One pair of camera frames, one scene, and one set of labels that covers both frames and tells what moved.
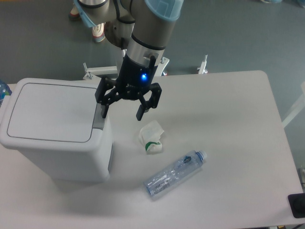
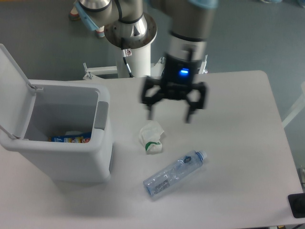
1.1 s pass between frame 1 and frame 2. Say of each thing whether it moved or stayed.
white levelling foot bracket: stayed
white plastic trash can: moved
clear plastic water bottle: stayed
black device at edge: stayed
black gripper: moved
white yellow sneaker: stayed
